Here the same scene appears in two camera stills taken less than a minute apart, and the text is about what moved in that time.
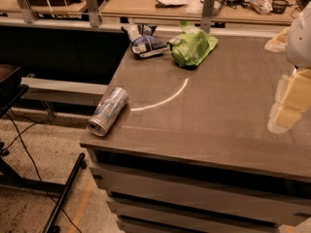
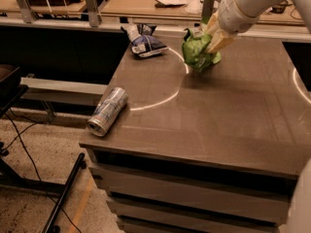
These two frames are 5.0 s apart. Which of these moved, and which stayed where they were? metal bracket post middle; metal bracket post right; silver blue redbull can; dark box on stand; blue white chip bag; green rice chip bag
Moved: green rice chip bag
Stayed: blue white chip bag; silver blue redbull can; dark box on stand; metal bracket post right; metal bracket post middle
